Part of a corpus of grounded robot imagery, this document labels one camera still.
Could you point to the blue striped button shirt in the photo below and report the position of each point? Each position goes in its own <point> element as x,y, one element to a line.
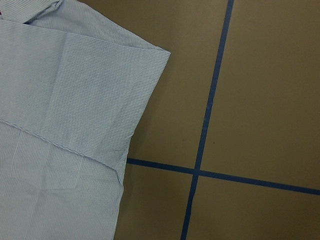
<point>73,88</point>

